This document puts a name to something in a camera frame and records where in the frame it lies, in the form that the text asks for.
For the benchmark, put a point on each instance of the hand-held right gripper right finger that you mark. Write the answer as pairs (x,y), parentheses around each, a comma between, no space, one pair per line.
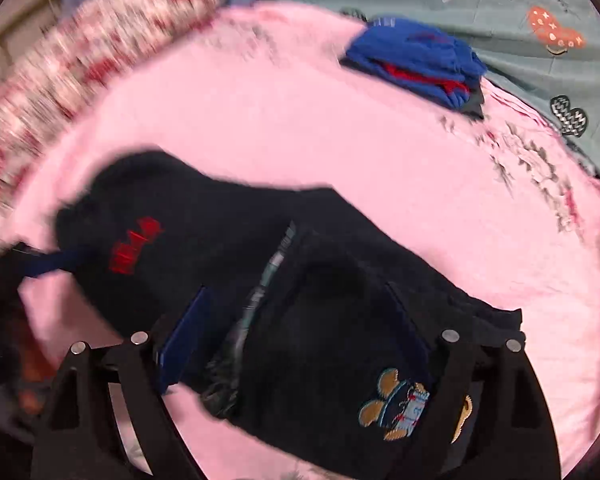
(410,325)

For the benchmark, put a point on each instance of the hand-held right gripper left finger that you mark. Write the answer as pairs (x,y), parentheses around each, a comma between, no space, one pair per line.
(185,340)

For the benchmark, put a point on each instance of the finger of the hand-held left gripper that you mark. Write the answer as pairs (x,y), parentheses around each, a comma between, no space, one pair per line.
(50,265)

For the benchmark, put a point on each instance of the black pants with grey lining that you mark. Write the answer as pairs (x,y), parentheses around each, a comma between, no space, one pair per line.
(305,310)

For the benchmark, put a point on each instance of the pink floral bed sheet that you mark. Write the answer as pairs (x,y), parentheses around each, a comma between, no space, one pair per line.
(330,135)

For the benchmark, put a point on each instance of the red and white floral quilt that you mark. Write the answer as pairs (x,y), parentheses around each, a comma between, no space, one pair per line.
(80,60)

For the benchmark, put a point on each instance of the dark grey folded garment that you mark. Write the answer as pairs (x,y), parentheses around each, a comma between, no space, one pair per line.
(475,105)

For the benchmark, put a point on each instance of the red folded garment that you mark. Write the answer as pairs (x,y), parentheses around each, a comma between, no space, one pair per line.
(430,80)

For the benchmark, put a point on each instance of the blue folded garment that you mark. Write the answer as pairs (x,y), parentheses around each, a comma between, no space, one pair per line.
(410,45)

